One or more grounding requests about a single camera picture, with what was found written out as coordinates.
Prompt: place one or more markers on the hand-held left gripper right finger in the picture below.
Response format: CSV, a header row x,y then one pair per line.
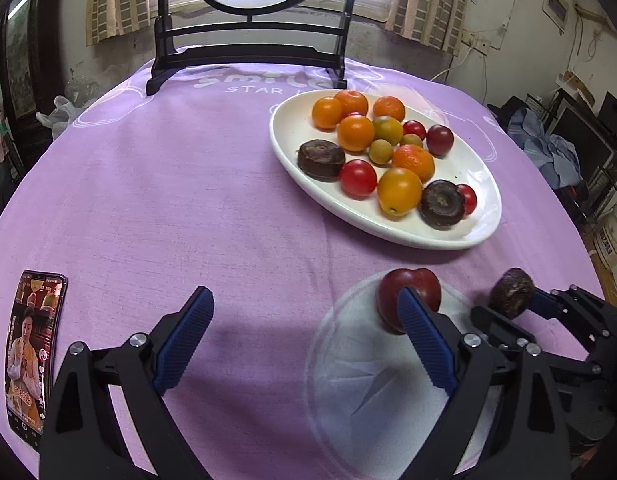
x,y
423,335

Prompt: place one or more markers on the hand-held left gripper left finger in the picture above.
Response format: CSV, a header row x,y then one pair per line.
x,y
183,340

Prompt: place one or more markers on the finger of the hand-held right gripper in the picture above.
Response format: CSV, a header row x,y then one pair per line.
x,y
542,301
496,324

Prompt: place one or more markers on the brown water chestnut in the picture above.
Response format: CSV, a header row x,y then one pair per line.
x,y
512,286
442,204
321,160

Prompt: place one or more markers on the dark red plum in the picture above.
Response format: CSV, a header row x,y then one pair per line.
x,y
439,140
408,280

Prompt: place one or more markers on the white oval plate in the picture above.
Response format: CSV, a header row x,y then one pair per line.
x,y
463,232

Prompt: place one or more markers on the small smooth orange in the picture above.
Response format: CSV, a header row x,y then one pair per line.
x,y
327,112
399,191
356,133

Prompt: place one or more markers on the large rough orange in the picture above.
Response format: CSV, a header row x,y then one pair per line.
x,y
414,162

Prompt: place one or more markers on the yellow longan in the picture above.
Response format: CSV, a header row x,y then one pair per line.
x,y
381,152
412,141

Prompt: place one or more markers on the green-yellow orange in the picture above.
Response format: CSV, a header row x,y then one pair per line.
x,y
387,130

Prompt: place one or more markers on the white printed box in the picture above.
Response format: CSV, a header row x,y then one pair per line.
x,y
611,245

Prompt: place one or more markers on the purple tablecloth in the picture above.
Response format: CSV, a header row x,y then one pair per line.
x,y
188,200

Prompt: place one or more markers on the pile of blue clothes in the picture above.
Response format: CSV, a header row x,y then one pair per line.
x,y
548,155

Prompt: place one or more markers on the smartphone with lit screen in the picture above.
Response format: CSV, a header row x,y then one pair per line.
x,y
31,350

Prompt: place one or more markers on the black monitor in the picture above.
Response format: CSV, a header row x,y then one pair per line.
x,y
586,140

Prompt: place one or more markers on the black speaker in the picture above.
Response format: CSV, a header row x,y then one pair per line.
x,y
613,112

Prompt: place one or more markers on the mandarin orange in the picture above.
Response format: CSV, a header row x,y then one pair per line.
x,y
352,101
388,107

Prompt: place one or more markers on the white plastic bag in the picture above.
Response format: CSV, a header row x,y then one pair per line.
x,y
61,115

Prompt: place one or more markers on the black framed persimmon table screen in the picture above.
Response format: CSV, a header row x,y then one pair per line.
x,y
161,35

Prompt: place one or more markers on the brick pattern curtain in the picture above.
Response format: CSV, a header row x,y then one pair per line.
x,y
428,5
121,0

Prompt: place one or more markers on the white wall outlet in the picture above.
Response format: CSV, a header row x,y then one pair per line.
x,y
476,44

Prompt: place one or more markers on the white wall box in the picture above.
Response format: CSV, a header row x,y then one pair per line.
x,y
555,2

